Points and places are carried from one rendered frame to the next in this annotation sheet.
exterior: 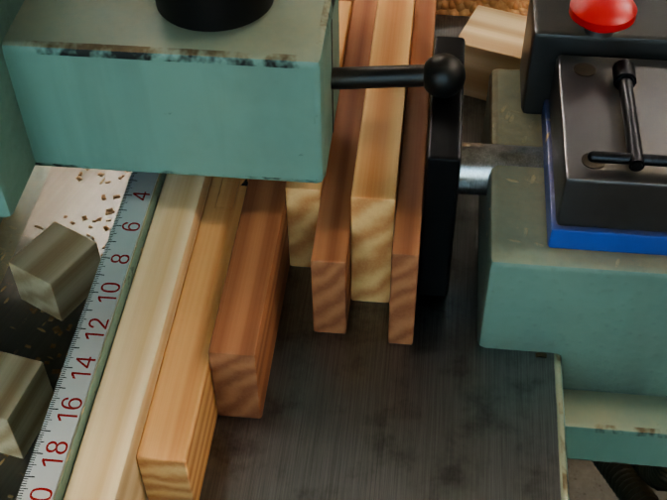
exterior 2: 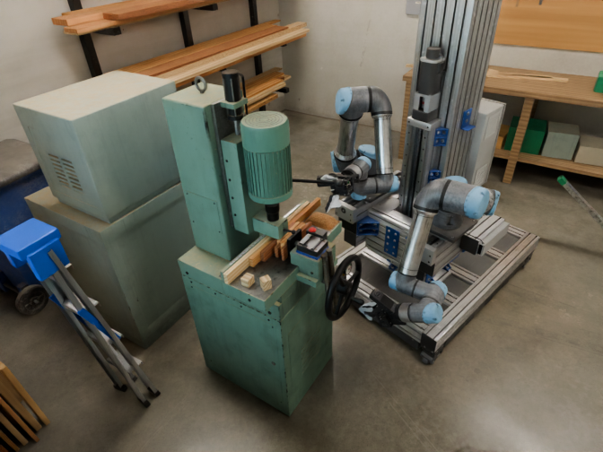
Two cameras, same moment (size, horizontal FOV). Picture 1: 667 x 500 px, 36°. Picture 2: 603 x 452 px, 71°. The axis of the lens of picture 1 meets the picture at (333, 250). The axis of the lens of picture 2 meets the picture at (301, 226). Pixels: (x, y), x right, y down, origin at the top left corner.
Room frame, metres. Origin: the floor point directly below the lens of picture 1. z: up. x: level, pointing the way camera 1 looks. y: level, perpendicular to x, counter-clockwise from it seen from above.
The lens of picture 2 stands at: (-0.85, -0.73, 2.04)
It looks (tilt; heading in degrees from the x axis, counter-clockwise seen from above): 36 degrees down; 28
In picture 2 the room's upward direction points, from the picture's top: 3 degrees counter-clockwise
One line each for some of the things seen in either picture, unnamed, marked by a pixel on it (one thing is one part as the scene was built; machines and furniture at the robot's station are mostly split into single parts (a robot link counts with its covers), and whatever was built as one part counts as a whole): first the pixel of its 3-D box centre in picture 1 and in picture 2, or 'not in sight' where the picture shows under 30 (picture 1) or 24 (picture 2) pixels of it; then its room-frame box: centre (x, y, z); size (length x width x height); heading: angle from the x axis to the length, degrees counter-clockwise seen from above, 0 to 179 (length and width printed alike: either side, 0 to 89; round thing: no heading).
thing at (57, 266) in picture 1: (58, 271); not in sight; (0.43, 0.17, 0.82); 0.04 x 0.03 x 0.03; 147
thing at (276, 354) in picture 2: not in sight; (264, 318); (0.40, 0.17, 0.36); 0.58 x 0.45 x 0.71; 83
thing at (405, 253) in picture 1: (415, 142); (297, 240); (0.41, -0.04, 0.93); 0.22 x 0.01 x 0.06; 173
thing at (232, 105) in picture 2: not in sight; (231, 95); (0.40, 0.19, 1.54); 0.08 x 0.08 x 0.17; 83
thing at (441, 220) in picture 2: not in sight; (447, 212); (0.97, -0.57, 0.87); 0.15 x 0.15 x 0.10
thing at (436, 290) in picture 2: not in sight; (430, 293); (0.43, -0.62, 0.83); 0.11 x 0.11 x 0.08; 82
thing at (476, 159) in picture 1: (502, 170); (301, 245); (0.37, -0.08, 0.95); 0.09 x 0.07 x 0.09; 173
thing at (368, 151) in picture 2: not in sight; (368, 159); (1.14, -0.11, 0.98); 0.13 x 0.12 x 0.14; 122
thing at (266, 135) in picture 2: not in sight; (267, 158); (0.38, 0.05, 1.32); 0.18 x 0.18 x 0.31
